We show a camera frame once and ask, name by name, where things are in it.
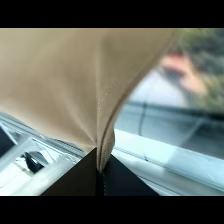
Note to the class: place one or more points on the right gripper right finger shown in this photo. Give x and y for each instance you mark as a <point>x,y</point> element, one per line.
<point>125,181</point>

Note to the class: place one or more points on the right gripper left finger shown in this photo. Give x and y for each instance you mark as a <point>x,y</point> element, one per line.
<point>80,180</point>

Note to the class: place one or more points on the brown shirt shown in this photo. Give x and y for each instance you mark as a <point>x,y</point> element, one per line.
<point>60,83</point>

